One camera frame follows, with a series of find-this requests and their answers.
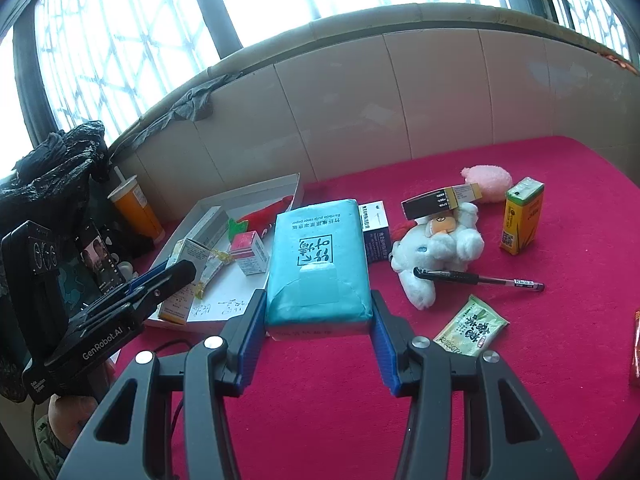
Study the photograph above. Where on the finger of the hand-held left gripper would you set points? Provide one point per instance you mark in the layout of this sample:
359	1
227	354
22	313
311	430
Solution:
142	285
170	280

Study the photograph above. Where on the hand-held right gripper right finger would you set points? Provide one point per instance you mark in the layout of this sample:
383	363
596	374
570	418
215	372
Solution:
382	345

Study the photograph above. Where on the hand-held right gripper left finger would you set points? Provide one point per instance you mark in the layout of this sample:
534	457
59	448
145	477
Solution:
250	330

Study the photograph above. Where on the white cardboard medicine box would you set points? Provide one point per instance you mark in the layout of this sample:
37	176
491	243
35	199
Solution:
187	270

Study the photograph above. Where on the white cardboard storage box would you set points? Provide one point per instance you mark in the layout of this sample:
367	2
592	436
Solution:
225	307

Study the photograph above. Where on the yellow snack packet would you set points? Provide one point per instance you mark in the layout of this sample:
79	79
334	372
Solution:
214	262

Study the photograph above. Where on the long white printed box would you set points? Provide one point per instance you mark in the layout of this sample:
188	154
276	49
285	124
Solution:
207	222

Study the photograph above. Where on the white red striped medicine box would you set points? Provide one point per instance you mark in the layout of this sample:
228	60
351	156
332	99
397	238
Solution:
250	255

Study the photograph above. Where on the green cracker packet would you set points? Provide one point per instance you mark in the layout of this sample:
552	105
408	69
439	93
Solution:
470	330

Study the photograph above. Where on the teal tissue pack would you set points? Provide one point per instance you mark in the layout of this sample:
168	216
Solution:
315	260

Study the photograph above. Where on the navy white medicine box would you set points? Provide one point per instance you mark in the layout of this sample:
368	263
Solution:
377	235

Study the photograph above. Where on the white plush toy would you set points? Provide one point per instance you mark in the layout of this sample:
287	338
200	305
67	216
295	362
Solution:
440	250

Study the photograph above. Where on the red plush toy green leaves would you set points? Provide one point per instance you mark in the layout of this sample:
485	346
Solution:
265	212

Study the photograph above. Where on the yellow green carton box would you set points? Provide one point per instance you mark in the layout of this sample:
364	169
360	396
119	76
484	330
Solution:
522	215

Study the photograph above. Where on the person's left hand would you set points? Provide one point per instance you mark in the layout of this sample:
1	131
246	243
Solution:
70	420

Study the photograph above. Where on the phone with lit screen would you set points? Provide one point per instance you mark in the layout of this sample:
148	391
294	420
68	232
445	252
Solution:
97	260

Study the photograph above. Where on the orange drink cup with straw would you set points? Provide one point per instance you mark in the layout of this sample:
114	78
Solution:
137	210

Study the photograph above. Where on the black pen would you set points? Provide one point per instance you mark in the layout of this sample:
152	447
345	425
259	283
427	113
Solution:
450	276

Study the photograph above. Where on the yellow trimmed medicine box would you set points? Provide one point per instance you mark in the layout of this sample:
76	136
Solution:
435	202

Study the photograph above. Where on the black plastic bag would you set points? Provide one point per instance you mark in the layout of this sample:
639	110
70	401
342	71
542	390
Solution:
55	160

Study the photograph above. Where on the grey cloth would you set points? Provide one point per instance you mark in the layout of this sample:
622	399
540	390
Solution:
200	100

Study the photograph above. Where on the pink plush toy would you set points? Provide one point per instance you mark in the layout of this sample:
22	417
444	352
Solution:
487	180

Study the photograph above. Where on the window with metal grille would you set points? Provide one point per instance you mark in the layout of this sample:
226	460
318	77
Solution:
125	35

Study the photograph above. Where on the red cigarette pack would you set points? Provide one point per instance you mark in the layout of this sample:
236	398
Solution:
636	350

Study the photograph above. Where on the small orange pieces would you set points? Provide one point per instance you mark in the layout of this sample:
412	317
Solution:
620	61

